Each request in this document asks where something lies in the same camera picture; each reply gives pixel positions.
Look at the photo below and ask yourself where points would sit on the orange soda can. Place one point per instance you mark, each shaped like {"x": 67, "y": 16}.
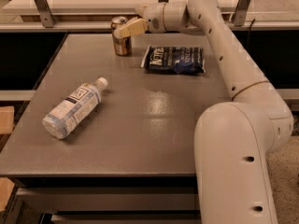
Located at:
{"x": 122, "y": 46}

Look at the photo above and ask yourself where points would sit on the clear plastic water bottle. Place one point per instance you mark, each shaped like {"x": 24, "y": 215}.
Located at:
{"x": 63, "y": 119}

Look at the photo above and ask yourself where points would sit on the right metal shelf bracket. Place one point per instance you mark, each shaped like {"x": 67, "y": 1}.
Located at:
{"x": 238, "y": 18}

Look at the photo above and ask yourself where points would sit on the left metal shelf bracket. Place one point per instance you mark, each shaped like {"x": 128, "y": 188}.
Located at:
{"x": 45, "y": 15}

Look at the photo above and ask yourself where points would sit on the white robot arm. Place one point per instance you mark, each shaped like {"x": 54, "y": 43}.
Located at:
{"x": 232, "y": 139}

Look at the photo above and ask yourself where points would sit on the cardboard box at left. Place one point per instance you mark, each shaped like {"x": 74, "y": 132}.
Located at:
{"x": 6, "y": 119}

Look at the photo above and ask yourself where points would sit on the blue chip bag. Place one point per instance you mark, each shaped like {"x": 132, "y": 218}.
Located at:
{"x": 174, "y": 60}

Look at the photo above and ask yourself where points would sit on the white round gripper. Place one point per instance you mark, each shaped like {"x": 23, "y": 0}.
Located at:
{"x": 153, "y": 19}

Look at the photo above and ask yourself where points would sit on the grey table drawer front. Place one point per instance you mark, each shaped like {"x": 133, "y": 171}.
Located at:
{"x": 110, "y": 199}

